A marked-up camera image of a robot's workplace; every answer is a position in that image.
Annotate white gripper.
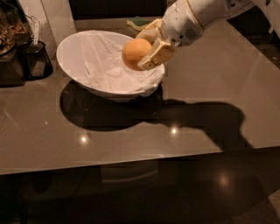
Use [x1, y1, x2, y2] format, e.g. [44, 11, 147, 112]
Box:
[136, 0, 204, 71]

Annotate orange fruit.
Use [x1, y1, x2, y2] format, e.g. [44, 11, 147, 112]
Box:
[122, 38, 151, 71]

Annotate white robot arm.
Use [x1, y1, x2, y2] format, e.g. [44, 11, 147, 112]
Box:
[137, 0, 280, 70]

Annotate white bowl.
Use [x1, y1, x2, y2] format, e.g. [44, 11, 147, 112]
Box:
[56, 32, 161, 102]

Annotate yellow green sponge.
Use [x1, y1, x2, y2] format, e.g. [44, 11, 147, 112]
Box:
[126, 17, 151, 32]

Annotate white paper napkin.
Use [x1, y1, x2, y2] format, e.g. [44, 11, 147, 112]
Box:
[78, 30, 165, 98]

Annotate black mesh cup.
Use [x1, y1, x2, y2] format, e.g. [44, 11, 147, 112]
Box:
[17, 41, 53, 80]

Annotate white packet in cup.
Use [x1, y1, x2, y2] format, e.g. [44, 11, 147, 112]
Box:
[31, 16, 40, 46]

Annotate dark tray of food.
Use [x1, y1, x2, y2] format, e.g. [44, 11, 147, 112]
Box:
[0, 0, 28, 88]

